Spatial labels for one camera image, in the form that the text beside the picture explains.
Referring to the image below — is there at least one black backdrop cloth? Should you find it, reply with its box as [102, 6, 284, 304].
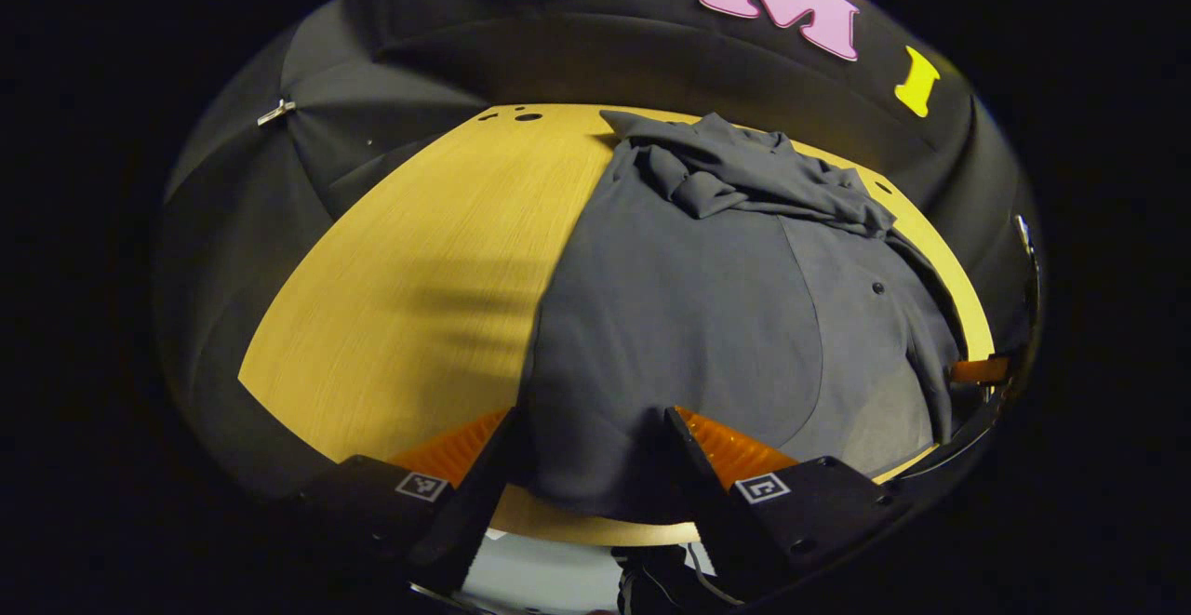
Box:
[154, 0, 1043, 504]

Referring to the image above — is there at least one dark gray button shirt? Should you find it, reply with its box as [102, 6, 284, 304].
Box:
[516, 111, 969, 523]

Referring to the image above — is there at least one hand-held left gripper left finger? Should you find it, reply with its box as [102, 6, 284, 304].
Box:
[298, 408, 525, 595]

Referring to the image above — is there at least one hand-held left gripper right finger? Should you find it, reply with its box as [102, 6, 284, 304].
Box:
[662, 406, 913, 602]

